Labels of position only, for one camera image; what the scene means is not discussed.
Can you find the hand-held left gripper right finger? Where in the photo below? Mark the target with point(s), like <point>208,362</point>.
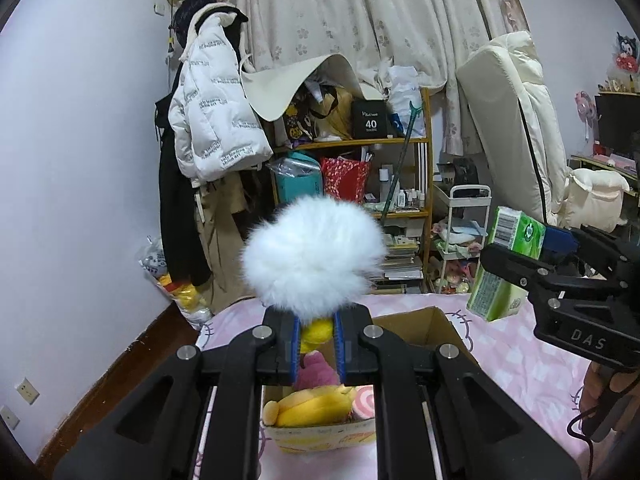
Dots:
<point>340,350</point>

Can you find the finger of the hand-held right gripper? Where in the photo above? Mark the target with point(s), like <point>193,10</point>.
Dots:
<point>560,242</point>
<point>505,262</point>

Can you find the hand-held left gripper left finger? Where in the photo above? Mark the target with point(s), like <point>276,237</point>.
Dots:
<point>295,355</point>

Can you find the pink plush toy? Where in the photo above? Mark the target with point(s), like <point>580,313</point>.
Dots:
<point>315,372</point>

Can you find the green tissue pack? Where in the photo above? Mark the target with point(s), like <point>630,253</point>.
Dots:
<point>515,230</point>

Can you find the yellow bear plush toy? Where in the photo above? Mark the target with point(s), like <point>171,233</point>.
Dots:
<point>310,405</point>

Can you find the pink swirl lollipop toy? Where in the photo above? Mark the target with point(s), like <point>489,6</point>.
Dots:
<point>363,404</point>

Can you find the printed cardboard box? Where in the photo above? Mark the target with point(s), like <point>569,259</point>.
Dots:
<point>320,437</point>

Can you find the white fluffy pom-pom toy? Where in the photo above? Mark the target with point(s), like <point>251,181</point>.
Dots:
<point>310,255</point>

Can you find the person's right hand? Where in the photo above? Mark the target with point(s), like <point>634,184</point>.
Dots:
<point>595,385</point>

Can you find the cream pillow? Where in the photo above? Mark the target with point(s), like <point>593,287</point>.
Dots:
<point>595,197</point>

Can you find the pink cat printed blanket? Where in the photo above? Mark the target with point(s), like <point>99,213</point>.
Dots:
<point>510,360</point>

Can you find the white trolley cart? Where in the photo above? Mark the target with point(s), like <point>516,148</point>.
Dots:
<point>467,192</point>

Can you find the stack of books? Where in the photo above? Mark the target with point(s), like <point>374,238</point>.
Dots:
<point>400,265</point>

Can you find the row of small bottles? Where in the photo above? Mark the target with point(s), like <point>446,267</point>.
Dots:
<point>405,197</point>

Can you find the beige garment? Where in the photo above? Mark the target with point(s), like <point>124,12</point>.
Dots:
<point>222,260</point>

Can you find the yellow plush in bag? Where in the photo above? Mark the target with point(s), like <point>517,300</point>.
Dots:
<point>187,296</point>

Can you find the black monitor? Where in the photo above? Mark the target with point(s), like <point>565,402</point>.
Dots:
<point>615,120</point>

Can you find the pink fan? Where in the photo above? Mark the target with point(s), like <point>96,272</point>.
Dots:
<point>586,110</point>

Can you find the cream folded mattress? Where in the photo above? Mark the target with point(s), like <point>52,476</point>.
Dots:
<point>510,110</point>

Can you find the green stick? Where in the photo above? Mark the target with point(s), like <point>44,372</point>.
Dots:
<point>402,160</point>

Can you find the teal box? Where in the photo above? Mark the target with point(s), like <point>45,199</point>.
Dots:
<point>300,185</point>

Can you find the red gift bag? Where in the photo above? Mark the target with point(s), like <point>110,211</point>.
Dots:
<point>345,180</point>

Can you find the clear plastic bag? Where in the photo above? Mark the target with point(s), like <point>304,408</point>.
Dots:
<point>152,260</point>

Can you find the black coat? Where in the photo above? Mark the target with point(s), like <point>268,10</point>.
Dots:
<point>175,220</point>

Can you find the wooden shelf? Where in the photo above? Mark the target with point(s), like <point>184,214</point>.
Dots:
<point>350,144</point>

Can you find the cartoon figure decoration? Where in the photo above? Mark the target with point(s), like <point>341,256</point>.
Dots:
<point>625,57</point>

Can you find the black gift box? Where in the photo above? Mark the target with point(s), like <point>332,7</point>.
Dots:
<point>370,120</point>

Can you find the white plastic bag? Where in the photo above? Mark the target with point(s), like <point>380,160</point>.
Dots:
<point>405,90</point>

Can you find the printed tote bag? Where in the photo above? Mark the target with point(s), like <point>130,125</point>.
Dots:
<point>320,115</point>

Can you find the white puffer jacket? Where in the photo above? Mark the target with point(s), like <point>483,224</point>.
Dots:
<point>215,110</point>

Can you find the cream cloth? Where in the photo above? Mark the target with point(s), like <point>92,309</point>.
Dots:
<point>280,85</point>

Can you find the floral curtain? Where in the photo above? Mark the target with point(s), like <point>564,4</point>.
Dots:
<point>350,10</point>

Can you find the black hat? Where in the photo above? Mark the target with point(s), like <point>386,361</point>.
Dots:
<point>200,7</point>

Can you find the white wall socket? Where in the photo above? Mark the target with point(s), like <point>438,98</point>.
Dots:
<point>9,417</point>
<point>26,391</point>

